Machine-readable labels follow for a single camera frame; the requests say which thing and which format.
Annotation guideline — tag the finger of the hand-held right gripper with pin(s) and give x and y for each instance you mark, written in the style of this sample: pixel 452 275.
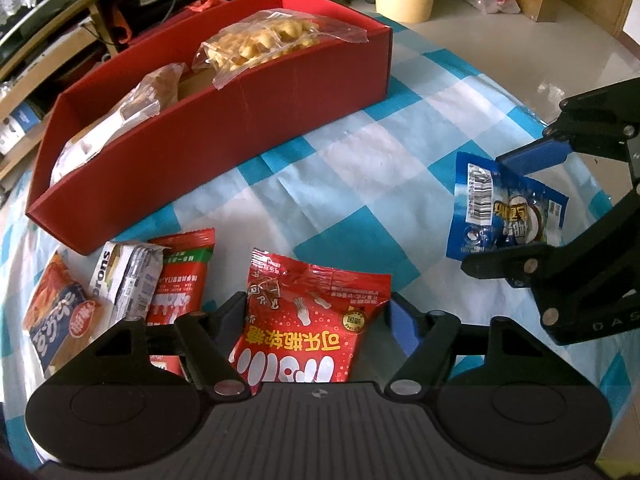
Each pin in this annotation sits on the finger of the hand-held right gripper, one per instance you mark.
pixel 500 265
pixel 540 155

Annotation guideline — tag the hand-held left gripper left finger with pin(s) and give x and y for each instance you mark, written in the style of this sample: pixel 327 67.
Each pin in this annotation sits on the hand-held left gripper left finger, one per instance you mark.
pixel 232 317

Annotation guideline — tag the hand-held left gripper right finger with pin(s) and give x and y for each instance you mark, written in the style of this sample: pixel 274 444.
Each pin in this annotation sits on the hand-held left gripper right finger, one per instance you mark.
pixel 402 325

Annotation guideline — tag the red and green snack packet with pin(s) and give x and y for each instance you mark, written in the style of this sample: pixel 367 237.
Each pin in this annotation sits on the red and green snack packet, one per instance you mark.
pixel 182 280

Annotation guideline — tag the red candy packet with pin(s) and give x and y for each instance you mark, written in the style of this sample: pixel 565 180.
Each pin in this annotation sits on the red candy packet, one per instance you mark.
pixel 300 320

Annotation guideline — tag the silver snack packet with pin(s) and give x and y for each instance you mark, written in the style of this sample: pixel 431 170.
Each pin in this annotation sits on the silver snack packet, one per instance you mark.
pixel 130 280

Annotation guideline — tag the red cardboard box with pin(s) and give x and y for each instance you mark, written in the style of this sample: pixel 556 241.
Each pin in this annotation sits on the red cardboard box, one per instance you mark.
pixel 200 150

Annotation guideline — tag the orange and blue snack packet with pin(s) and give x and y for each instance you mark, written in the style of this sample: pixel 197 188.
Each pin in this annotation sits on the orange and blue snack packet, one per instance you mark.
pixel 55 320

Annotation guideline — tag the clear bread packet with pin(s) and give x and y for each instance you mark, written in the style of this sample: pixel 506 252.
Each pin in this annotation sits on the clear bread packet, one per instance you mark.
pixel 120 115

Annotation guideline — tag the yellow twisted snack bag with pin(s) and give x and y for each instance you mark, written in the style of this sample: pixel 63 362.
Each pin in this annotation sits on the yellow twisted snack bag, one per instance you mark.
pixel 260 42

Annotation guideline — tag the blue checkered tablecloth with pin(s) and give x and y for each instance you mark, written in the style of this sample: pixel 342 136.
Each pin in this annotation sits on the blue checkered tablecloth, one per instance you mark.
pixel 350 160

